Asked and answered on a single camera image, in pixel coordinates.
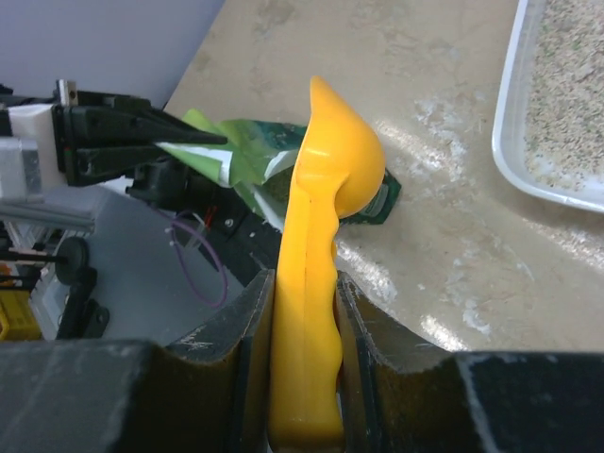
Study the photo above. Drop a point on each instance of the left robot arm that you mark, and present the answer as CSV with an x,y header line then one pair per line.
x,y
163,184

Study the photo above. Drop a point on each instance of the green litter bag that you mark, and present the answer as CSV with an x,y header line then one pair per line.
x,y
257,162

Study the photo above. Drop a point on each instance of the yellow plastic scoop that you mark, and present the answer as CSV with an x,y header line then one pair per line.
x,y
338,170

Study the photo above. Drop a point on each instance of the white litter box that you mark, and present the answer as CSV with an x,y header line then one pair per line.
x,y
508,138

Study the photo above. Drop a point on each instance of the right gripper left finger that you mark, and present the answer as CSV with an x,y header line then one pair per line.
x,y
206,392

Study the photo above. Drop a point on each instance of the grey cat litter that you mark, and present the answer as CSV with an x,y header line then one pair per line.
x,y
564,121

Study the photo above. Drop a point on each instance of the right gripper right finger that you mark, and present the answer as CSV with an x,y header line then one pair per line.
x,y
401,393

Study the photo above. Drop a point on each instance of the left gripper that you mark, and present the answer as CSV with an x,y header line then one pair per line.
x,y
79,118

